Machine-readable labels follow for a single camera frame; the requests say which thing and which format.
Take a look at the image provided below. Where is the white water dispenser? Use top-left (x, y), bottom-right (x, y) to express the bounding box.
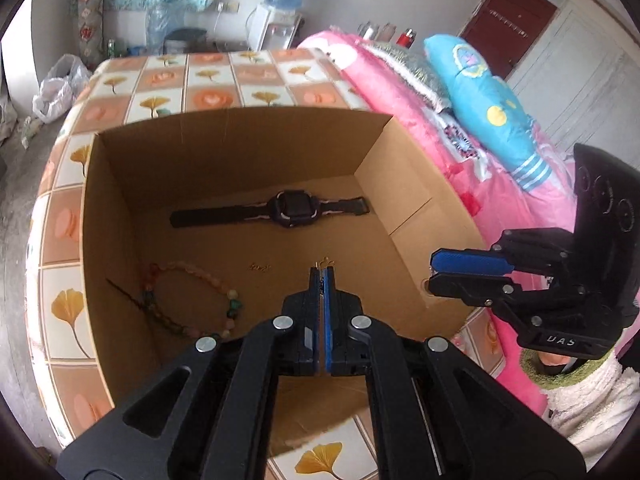
top-left (247, 3), bottom-right (302, 52)

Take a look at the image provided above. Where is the blue cartoon pillow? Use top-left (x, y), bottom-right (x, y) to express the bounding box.
top-left (423, 35), bottom-right (552, 192)

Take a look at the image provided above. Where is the white plastic bag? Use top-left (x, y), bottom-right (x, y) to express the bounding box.
top-left (32, 54), bottom-right (92, 124)

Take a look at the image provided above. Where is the gold chain jewelry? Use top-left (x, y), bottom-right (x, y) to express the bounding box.
top-left (250, 262), bottom-right (271, 272)

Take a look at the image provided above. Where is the rolled patterned mat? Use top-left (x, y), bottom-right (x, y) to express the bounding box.
top-left (77, 0), bottom-right (105, 70)

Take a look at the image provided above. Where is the patterned tablecloth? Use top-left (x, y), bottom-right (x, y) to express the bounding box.
top-left (26, 51), bottom-right (504, 445)

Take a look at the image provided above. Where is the brown cardboard box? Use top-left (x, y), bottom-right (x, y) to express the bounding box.
top-left (81, 107), bottom-right (469, 404)

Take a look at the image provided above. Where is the purple black smartwatch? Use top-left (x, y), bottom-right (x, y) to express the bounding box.
top-left (169, 190), bottom-right (370, 229)

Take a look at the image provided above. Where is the dark red door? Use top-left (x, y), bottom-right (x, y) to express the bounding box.
top-left (461, 0), bottom-right (558, 79)

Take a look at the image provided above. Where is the right hand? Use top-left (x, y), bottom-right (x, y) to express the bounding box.
top-left (537, 352), bottom-right (577, 376)

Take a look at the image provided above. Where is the multicolour bead necklace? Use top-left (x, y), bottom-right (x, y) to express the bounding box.
top-left (142, 259), bottom-right (242, 340)

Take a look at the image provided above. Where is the pink blanket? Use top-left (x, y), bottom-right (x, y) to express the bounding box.
top-left (301, 30), bottom-right (576, 287)

